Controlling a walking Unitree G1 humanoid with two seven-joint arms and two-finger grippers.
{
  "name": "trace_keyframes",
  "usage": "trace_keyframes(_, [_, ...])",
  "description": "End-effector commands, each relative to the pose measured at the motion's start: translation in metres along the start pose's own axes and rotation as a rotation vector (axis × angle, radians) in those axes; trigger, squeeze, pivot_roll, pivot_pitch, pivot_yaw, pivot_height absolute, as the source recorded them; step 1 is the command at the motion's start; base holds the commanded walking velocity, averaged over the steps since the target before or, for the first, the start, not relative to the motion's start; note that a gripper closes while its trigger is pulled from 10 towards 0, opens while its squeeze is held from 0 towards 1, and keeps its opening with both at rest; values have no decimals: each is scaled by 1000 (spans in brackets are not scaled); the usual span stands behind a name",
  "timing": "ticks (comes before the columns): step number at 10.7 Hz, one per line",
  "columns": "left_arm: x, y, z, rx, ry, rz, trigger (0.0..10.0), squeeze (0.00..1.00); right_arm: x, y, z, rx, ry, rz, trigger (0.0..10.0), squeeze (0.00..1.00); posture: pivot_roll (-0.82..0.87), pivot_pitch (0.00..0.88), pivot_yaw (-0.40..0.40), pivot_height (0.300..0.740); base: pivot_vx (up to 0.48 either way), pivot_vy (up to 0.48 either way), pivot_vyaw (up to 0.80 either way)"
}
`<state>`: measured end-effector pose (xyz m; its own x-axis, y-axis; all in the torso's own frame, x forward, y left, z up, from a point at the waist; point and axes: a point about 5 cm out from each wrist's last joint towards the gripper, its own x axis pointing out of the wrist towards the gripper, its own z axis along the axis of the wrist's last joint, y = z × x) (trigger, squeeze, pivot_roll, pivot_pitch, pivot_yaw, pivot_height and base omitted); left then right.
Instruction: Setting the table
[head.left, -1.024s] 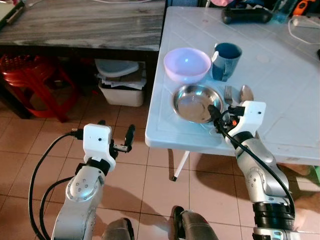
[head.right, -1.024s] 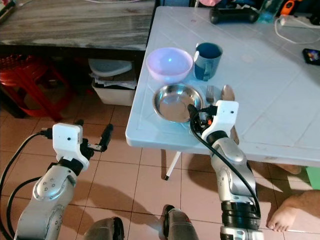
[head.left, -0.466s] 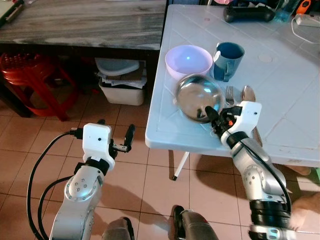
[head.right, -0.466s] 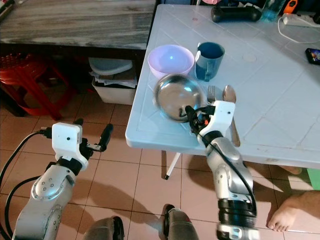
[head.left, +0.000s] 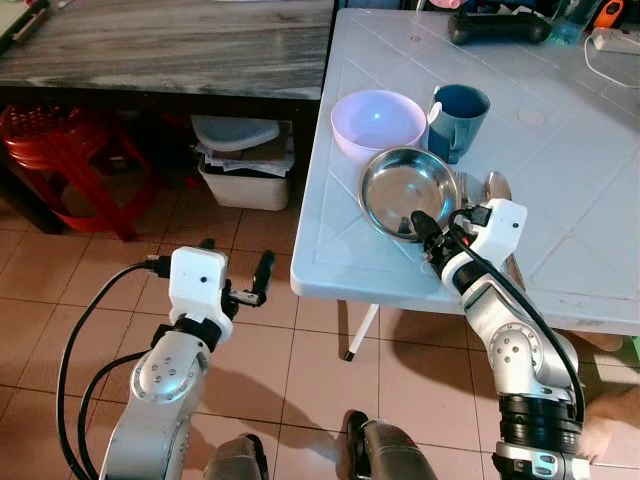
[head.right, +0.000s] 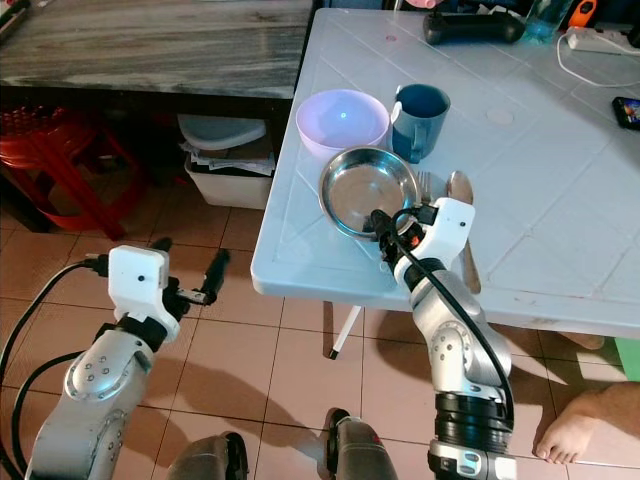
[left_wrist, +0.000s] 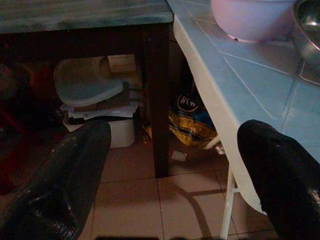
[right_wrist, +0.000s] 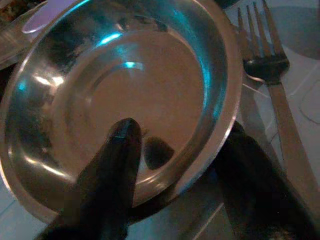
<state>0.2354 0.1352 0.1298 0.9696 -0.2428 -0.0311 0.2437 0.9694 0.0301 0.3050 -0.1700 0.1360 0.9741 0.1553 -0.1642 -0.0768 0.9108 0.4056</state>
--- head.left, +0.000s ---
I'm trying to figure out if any teal transparent bottle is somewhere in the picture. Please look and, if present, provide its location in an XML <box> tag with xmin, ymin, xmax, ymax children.
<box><xmin>549</xmin><ymin>0</ymin><xmax>602</xmax><ymax>47</ymax></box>

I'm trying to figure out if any white power strip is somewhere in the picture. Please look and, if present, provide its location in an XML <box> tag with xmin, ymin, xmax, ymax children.
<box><xmin>589</xmin><ymin>27</ymin><xmax>640</xmax><ymax>57</ymax></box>

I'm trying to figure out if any pale pink plastic bowl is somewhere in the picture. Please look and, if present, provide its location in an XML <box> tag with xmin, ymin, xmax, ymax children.
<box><xmin>330</xmin><ymin>89</ymin><xmax>429</xmax><ymax>164</ymax></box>

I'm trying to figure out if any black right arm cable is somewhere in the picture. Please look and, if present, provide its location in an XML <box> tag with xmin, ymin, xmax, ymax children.
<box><xmin>446</xmin><ymin>204</ymin><xmax>588</xmax><ymax>426</ymax></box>

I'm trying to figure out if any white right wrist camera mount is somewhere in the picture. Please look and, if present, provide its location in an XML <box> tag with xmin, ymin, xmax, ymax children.
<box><xmin>466</xmin><ymin>198</ymin><xmax>529</xmax><ymax>265</ymax></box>

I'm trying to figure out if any stainless steel bowl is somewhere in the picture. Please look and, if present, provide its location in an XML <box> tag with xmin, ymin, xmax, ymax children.
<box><xmin>358</xmin><ymin>146</ymin><xmax>464</xmax><ymax>244</ymax></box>

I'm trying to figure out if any red plastic stool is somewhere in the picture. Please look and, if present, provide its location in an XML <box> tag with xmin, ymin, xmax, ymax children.
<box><xmin>0</xmin><ymin>104</ymin><xmax>163</xmax><ymax>243</ymax></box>

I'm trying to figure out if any dark grey wooden table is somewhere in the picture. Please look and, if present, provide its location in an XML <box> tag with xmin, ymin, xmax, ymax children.
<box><xmin>0</xmin><ymin>0</ymin><xmax>337</xmax><ymax>236</ymax></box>

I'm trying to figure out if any long black left arm cable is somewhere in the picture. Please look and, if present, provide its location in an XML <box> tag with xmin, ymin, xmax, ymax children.
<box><xmin>55</xmin><ymin>258</ymin><xmax>173</xmax><ymax>480</ymax></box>

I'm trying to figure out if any orange and black tool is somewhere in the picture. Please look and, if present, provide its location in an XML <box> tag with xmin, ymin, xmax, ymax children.
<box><xmin>596</xmin><ymin>0</ymin><xmax>627</xmax><ymax>30</ymax></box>

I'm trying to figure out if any white plastic storage bin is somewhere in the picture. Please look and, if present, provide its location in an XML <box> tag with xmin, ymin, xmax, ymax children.
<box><xmin>197</xmin><ymin>160</ymin><xmax>292</xmax><ymax>212</ymax></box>

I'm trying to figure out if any short black left arm cable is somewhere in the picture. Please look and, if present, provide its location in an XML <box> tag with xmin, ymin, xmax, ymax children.
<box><xmin>77</xmin><ymin>349</ymin><xmax>153</xmax><ymax>480</ymax></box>

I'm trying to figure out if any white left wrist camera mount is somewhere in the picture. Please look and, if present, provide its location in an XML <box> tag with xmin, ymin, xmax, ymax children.
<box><xmin>167</xmin><ymin>246</ymin><xmax>237</xmax><ymax>324</ymax></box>

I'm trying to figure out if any white plastic bin lid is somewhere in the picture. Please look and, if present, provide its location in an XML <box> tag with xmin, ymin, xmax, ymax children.
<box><xmin>191</xmin><ymin>115</ymin><xmax>282</xmax><ymax>153</ymax></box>

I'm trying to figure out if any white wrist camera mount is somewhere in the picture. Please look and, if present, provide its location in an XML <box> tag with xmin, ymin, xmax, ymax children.
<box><xmin>167</xmin><ymin>246</ymin><xmax>237</xmax><ymax>324</ymax></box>
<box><xmin>466</xmin><ymin>198</ymin><xmax>529</xmax><ymax>265</ymax></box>

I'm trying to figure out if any white table leg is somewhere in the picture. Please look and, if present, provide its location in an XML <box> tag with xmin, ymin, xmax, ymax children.
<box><xmin>344</xmin><ymin>300</ymin><xmax>382</xmax><ymax>362</ymax></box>

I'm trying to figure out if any steel fork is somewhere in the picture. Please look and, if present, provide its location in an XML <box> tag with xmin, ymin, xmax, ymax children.
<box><xmin>460</xmin><ymin>171</ymin><xmax>484</xmax><ymax>208</ymax></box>

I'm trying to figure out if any white plastic table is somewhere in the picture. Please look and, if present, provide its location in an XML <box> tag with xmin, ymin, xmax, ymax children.
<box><xmin>290</xmin><ymin>8</ymin><xmax>640</xmax><ymax>338</ymax></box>

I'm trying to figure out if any black game controller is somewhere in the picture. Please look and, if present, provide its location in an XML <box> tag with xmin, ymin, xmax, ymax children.
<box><xmin>446</xmin><ymin>9</ymin><xmax>554</xmax><ymax>47</ymax></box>

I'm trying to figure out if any robot right leg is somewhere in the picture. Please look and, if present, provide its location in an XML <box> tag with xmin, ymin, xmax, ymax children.
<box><xmin>344</xmin><ymin>409</ymin><xmax>439</xmax><ymax>480</ymax></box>

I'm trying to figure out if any blue mug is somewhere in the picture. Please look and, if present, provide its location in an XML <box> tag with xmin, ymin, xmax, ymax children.
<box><xmin>427</xmin><ymin>83</ymin><xmax>492</xmax><ymax>165</ymax></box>

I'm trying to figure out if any thin white cable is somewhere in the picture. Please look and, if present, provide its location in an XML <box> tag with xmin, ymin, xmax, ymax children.
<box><xmin>582</xmin><ymin>44</ymin><xmax>640</xmax><ymax>92</ymax></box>

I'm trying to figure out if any person's bare foot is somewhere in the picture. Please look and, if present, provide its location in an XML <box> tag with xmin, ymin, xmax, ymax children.
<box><xmin>578</xmin><ymin>388</ymin><xmax>640</xmax><ymax>467</ymax></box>

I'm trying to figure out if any steel spoon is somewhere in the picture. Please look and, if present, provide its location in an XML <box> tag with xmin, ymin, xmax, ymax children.
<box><xmin>484</xmin><ymin>171</ymin><xmax>527</xmax><ymax>293</ymax></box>

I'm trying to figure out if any dark object on wooden table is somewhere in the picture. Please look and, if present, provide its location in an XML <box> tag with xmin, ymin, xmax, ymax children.
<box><xmin>0</xmin><ymin>0</ymin><xmax>51</xmax><ymax>53</ymax></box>

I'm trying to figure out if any stack of papers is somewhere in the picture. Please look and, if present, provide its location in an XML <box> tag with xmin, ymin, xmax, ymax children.
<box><xmin>196</xmin><ymin>132</ymin><xmax>294</xmax><ymax>179</ymax></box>

